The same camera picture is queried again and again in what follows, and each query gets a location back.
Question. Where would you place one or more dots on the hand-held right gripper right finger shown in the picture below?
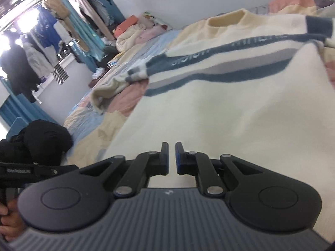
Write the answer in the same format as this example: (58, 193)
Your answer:
(178, 162)

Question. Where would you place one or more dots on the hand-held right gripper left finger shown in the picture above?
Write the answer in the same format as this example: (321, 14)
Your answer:
(164, 162)

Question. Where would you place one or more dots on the cream sweater with blue stripes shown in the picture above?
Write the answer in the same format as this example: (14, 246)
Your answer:
(222, 109)

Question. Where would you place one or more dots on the person's left hand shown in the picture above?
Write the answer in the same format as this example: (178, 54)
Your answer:
(9, 222)

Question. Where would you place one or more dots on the blue curtain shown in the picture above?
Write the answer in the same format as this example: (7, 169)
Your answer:
(23, 109)

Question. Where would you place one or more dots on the pastel patchwork quilt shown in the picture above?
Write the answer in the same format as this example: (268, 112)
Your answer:
(86, 120)

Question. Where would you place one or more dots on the hanging black jacket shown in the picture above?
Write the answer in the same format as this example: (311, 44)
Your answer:
(18, 68)

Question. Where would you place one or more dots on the black white striped cloth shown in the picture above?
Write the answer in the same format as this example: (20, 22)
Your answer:
(59, 73)

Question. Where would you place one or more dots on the hanging white grey jacket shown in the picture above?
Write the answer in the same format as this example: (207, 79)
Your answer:
(36, 55)

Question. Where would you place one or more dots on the dark green bag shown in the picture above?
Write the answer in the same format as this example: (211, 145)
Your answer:
(108, 53)

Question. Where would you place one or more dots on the cream duvet pile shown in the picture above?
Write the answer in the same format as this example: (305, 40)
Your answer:
(130, 38)

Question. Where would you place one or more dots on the pink blanket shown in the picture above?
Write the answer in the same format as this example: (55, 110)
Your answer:
(151, 32)

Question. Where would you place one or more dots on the orange box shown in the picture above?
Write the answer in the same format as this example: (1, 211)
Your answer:
(125, 26)

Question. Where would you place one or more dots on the patterned pillow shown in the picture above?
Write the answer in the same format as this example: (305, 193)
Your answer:
(154, 18)

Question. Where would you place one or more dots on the teal curtain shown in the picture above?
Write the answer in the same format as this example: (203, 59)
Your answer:
(86, 39)

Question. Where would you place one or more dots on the hanging blue garment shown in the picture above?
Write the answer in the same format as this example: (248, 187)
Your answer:
(48, 23)

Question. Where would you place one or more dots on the hanging striped shirt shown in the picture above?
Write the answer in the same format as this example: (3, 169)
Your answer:
(100, 11)

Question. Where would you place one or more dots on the hanging pink beige garment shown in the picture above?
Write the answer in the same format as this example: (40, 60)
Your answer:
(89, 13)

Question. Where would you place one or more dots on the hanging beige fleece coat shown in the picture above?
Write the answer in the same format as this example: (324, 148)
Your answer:
(56, 5)

